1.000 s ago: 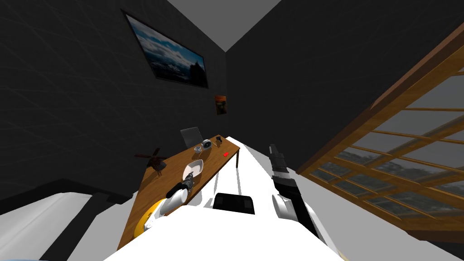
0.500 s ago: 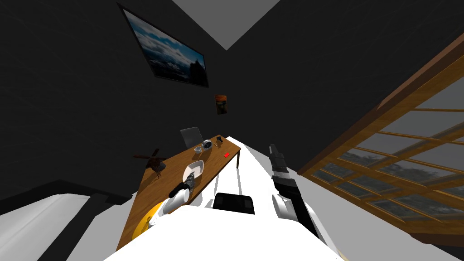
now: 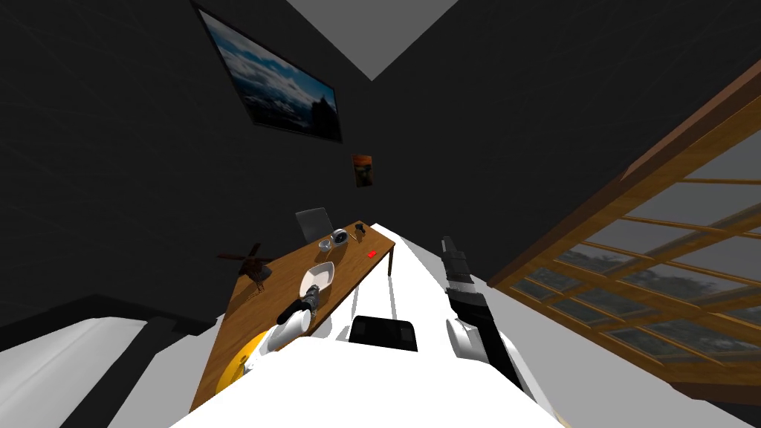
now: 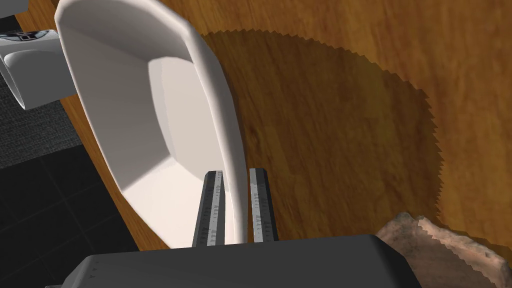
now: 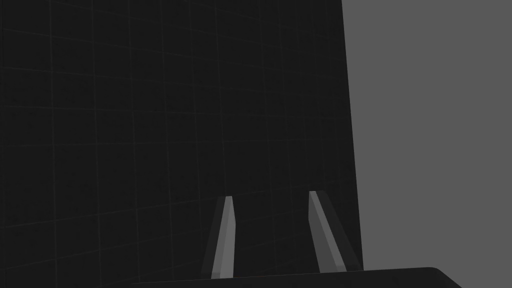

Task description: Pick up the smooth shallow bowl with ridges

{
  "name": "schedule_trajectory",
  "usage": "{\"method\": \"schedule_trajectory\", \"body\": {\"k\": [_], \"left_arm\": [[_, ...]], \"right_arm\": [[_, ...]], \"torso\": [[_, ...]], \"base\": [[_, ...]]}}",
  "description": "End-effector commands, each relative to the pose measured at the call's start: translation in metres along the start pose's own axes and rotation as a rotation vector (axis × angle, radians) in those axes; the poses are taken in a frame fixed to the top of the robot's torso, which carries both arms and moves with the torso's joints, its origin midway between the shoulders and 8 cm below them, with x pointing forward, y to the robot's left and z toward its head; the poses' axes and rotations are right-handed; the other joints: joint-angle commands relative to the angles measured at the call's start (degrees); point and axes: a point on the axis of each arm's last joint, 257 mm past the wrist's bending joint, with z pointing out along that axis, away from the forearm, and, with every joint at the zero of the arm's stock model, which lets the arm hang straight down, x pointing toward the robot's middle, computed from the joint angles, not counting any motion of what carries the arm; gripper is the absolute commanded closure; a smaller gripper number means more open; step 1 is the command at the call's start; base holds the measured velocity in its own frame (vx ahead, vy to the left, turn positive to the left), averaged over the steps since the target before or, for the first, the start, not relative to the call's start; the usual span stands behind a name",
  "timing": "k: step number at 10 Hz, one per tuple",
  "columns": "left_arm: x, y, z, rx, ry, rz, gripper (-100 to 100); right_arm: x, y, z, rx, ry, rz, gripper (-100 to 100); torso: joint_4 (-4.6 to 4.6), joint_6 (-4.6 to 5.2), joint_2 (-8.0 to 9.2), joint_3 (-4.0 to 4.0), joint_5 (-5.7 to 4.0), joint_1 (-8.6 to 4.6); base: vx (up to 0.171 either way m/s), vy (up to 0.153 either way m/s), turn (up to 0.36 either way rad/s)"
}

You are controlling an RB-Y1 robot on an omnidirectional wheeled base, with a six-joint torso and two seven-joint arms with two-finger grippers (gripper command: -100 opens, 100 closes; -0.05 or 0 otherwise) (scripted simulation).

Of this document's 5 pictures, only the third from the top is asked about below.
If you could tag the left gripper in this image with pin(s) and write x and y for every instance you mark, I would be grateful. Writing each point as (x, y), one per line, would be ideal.
(313, 297)

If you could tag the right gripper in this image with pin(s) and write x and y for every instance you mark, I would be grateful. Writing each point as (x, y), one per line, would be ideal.
(456, 267)

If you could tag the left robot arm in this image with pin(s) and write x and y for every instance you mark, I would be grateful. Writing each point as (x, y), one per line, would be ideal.
(288, 330)

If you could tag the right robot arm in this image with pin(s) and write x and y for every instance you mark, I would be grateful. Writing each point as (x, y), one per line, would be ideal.
(475, 327)

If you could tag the white oval dish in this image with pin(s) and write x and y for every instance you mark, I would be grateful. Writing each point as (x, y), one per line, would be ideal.
(318, 277)

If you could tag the brown wooden table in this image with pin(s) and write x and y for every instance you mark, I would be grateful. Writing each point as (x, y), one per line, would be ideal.
(273, 297)

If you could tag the small grey bowl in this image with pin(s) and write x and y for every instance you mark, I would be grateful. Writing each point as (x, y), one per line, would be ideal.
(325, 244)

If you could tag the grey round alarm clock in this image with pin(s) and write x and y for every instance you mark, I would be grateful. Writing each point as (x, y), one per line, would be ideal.
(339, 236)

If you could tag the dark brown windmill model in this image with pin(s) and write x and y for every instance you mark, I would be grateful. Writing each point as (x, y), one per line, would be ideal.
(252, 267)

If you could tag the yellow plate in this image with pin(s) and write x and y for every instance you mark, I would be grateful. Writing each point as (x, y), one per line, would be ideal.
(235, 365)

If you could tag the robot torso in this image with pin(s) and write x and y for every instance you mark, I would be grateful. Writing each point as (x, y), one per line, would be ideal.
(368, 386)

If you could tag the wooden framed window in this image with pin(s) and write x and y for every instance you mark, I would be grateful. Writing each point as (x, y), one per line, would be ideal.
(654, 267)

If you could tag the white bed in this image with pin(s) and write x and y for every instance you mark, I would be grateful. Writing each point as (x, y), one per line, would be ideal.
(53, 368)

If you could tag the small orange wall picture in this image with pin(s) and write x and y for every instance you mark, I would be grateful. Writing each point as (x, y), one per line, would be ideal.
(362, 171)

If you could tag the blue landscape wall picture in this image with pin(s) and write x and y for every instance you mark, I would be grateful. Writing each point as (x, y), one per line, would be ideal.
(273, 83)

